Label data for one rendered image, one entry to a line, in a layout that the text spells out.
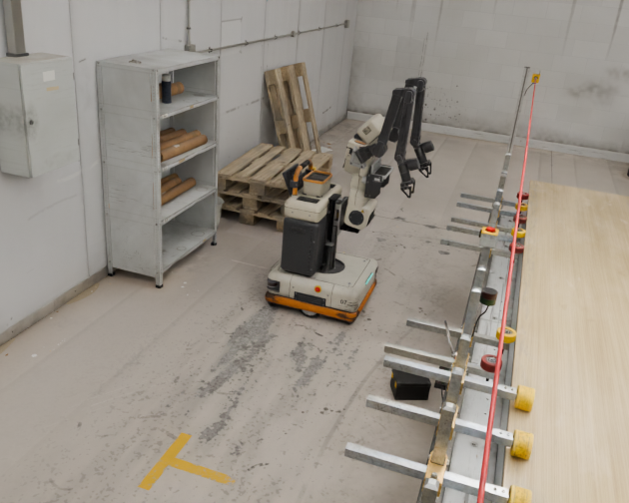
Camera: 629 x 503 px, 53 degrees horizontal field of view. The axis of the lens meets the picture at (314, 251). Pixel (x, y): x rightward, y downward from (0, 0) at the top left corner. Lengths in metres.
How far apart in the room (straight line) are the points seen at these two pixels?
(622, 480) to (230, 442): 1.89
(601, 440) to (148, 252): 3.29
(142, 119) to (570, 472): 3.28
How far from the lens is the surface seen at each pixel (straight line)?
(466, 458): 2.52
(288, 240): 4.25
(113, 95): 4.44
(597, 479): 2.18
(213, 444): 3.36
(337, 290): 4.24
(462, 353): 2.29
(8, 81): 3.70
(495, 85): 10.02
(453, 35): 10.00
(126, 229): 4.68
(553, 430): 2.31
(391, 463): 1.92
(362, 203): 4.17
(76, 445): 3.43
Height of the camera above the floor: 2.23
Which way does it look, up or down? 24 degrees down
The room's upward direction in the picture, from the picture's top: 5 degrees clockwise
